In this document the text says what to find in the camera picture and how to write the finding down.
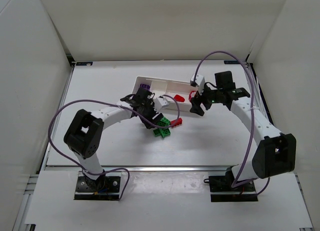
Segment purple curved lego brick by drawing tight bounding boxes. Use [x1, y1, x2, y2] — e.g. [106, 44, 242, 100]
[139, 83, 151, 91]

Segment green lego plate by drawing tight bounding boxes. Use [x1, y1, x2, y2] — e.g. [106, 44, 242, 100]
[157, 117, 171, 127]

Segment red rounded lego brick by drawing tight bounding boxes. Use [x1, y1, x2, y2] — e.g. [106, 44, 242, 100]
[188, 90, 197, 102]

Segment red sloped lego brick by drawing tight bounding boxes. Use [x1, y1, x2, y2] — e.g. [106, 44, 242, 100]
[173, 94, 185, 103]

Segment green small lego brick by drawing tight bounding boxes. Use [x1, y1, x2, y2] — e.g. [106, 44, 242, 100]
[153, 128, 161, 137]
[159, 128, 171, 139]

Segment white three-compartment tray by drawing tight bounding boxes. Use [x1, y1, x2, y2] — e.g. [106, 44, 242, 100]
[132, 76, 198, 112]

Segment red long lego brick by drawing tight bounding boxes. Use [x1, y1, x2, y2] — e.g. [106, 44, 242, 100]
[170, 117, 183, 128]

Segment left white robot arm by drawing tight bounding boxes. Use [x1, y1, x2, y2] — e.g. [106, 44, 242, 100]
[63, 88, 169, 183]

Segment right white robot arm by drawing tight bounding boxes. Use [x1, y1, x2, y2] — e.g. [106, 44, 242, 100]
[190, 71, 297, 189]

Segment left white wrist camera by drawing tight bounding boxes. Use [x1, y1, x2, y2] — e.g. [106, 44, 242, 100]
[153, 96, 170, 113]

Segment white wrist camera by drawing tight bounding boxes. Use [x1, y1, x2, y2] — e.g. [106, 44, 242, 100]
[189, 73, 206, 89]
[153, 96, 170, 113]

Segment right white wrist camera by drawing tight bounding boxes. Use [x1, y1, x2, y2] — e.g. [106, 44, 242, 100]
[189, 73, 206, 89]

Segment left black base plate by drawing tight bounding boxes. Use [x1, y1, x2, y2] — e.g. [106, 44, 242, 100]
[73, 173, 121, 201]

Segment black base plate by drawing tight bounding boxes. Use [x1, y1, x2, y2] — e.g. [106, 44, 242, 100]
[203, 175, 258, 203]
[73, 173, 121, 201]

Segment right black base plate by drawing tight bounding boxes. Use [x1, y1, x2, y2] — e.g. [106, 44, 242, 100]
[203, 175, 258, 203]

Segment aluminium frame rail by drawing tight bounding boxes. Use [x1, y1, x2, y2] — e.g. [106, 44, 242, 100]
[37, 165, 229, 174]

